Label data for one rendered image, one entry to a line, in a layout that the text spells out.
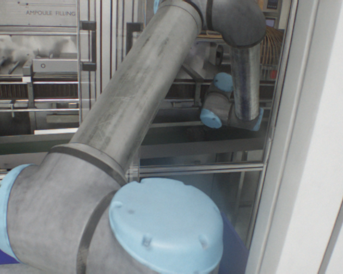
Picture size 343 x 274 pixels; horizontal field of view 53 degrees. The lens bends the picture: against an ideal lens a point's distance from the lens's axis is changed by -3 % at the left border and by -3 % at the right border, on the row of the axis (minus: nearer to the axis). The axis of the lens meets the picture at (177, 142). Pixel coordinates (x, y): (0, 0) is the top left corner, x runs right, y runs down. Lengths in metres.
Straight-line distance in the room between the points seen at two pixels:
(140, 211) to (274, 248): 0.20
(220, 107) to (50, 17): 1.10
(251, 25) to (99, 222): 0.60
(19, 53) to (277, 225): 1.83
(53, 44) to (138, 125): 1.41
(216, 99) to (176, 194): 0.92
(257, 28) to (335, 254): 0.67
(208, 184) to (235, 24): 1.48
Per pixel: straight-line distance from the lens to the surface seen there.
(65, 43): 1.97
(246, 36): 0.88
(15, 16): 2.06
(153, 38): 0.73
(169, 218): 0.43
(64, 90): 1.75
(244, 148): 1.87
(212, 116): 1.33
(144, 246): 0.41
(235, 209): 2.06
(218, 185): 2.24
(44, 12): 2.03
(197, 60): 2.07
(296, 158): 0.25
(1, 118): 2.22
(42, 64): 1.68
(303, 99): 0.25
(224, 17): 0.85
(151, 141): 1.76
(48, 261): 0.52
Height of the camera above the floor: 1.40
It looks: 24 degrees down
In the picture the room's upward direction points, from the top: 5 degrees clockwise
